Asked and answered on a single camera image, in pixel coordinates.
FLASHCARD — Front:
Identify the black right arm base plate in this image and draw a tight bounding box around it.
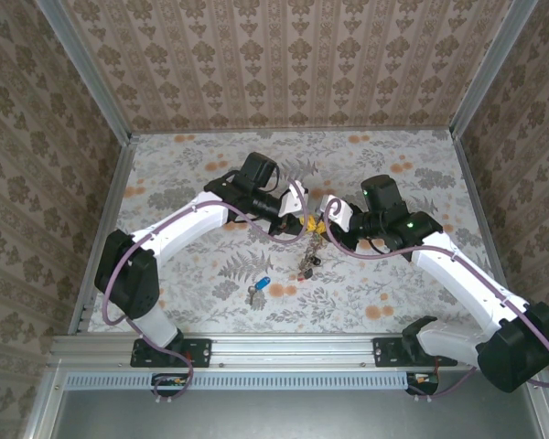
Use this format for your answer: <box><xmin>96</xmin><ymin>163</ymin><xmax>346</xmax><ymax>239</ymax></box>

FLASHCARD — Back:
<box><xmin>372</xmin><ymin>337</ymin><xmax>458</xmax><ymax>368</ymax></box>

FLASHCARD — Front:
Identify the floral patterned tablecloth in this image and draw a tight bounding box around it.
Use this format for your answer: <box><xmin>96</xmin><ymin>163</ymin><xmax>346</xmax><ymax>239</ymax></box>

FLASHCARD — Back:
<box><xmin>87</xmin><ymin>130</ymin><xmax>509</xmax><ymax>336</ymax></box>

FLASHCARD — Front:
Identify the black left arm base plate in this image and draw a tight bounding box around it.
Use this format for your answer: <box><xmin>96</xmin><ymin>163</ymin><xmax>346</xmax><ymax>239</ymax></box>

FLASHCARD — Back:
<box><xmin>130</xmin><ymin>337</ymin><xmax>211</xmax><ymax>368</ymax></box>

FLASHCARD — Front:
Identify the aluminium right side rail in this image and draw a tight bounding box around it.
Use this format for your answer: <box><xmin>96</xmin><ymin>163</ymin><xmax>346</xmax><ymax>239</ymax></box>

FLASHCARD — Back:
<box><xmin>451</xmin><ymin>130</ymin><xmax>510</xmax><ymax>294</ymax></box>

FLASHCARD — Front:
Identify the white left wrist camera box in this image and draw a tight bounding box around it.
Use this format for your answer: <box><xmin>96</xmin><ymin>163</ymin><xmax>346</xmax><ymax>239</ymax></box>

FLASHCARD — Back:
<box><xmin>277</xmin><ymin>182</ymin><xmax>310</xmax><ymax>219</ymax></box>

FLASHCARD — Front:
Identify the black connector with wires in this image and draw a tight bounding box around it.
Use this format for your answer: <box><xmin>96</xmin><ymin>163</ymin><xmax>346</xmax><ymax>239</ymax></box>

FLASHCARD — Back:
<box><xmin>151</xmin><ymin>372</ymin><xmax>188</xmax><ymax>398</ymax></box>
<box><xmin>404</xmin><ymin>370</ymin><xmax>440</xmax><ymax>397</ymax></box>

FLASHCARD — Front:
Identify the aluminium mounting rail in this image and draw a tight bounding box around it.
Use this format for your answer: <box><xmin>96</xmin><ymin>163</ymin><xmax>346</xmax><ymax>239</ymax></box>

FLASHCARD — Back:
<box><xmin>45</xmin><ymin>332</ymin><xmax>481</xmax><ymax>370</ymax></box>

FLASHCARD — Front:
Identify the aluminium left upright post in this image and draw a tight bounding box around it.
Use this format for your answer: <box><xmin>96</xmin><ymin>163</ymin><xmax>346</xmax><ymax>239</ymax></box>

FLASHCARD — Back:
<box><xmin>35</xmin><ymin>0</ymin><xmax>135</xmax><ymax>144</ymax></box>

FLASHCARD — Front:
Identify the aluminium upright post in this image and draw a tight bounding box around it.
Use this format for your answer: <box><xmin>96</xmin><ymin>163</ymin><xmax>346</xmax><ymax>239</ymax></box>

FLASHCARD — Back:
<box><xmin>35</xmin><ymin>0</ymin><xmax>135</xmax><ymax>144</ymax></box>
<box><xmin>448</xmin><ymin>0</ymin><xmax>540</xmax><ymax>138</ymax></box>

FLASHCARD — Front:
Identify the key with blue tag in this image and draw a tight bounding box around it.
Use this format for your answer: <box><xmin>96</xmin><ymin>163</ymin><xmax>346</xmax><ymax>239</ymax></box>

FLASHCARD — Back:
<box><xmin>246</xmin><ymin>275</ymin><xmax>274</xmax><ymax>306</ymax></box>

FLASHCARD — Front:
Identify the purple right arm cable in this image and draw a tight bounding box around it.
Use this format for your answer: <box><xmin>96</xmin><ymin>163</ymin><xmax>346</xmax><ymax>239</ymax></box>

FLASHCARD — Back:
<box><xmin>323</xmin><ymin>199</ymin><xmax>549</xmax><ymax>403</ymax></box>

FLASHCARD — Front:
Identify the aluminium back rail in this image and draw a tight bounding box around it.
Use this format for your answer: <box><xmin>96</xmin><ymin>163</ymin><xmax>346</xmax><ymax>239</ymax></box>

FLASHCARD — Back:
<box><xmin>130</xmin><ymin>128</ymin><xmax>454</xmax><ymax>136</ymax></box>

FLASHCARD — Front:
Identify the keyring bunch with coloured tags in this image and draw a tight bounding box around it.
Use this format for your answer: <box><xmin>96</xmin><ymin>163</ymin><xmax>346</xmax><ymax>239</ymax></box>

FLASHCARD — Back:
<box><xmin>296</xmin><ymin>219</ymin><xmax>328</xmax><ymax>282</ymax></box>

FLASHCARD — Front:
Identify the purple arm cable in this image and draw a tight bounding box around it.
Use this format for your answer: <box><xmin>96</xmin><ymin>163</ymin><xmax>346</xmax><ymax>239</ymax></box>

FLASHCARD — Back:
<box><xmin>102</xmin><ymin>178</ymin><xmax>308</xmax><ymax>406</ymax></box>
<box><xmin>323</xmin><ymin>199</ymin><xmax>549</xmax><ymax>403</ymax></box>

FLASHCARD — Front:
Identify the aluminium left side rail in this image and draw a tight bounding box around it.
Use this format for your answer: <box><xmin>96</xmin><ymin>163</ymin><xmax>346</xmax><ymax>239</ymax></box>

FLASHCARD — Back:
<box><xmin>67</xmin><ymin>134</ymin><xmax>139</xmax><ymax>336</ymax></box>

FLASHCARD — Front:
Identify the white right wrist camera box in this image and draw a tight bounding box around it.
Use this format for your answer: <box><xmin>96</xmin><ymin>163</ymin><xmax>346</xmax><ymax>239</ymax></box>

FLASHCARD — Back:
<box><xmin>319</xmin><ymin>194</ymin><xmax>356</xmax><ymax>230</ymax></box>

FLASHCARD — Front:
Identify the grey metal shelf plate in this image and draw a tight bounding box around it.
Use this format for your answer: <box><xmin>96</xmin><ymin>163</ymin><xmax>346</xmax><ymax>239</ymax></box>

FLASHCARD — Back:
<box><xmin>22</xmin><ymin>365</ymin><xmax>549</xmax><ymax>439</ymax></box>

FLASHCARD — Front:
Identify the aluminium right upright post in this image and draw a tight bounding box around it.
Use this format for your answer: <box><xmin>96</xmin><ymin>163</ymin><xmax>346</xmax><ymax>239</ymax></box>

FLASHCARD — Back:
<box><xmin>448</xmin><ymin>0</ymin><xmax>540</xmax><ymax>138</ymax></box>

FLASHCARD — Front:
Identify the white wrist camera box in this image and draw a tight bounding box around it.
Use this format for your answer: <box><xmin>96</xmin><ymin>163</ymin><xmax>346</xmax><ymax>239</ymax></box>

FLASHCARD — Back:
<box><xmin>319</xmin><ymin>194</ymin><xmax>356</xmax><ymax>230</ymax></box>
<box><xmin>277</xmin><ymin>182</ymin><xmax>310</xmax><ymax>219</ymax></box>

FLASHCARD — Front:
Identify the white slotted cable duct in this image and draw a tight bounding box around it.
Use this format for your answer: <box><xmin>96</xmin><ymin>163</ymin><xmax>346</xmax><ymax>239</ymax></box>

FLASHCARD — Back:
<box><xmin>66</xmin><ymin>370</ymin><xmax>412</xmax><ymax>392</ymax></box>

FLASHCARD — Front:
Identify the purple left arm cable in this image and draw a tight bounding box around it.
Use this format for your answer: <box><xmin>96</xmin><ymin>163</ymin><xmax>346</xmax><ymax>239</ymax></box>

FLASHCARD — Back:
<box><xmin>102</xmin><ymin>178</ymin><xmax>308</xmax><ymax>406</ymax></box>

